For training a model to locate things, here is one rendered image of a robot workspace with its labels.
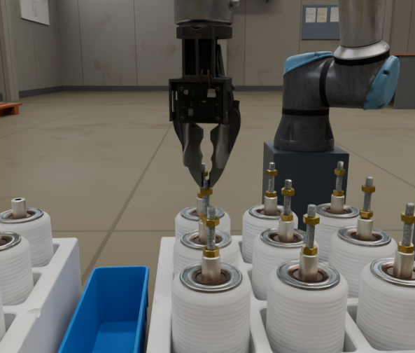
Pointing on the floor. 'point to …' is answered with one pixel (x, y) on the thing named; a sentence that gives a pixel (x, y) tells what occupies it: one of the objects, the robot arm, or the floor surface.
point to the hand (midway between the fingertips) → (207, 176)
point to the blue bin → (110, 312)
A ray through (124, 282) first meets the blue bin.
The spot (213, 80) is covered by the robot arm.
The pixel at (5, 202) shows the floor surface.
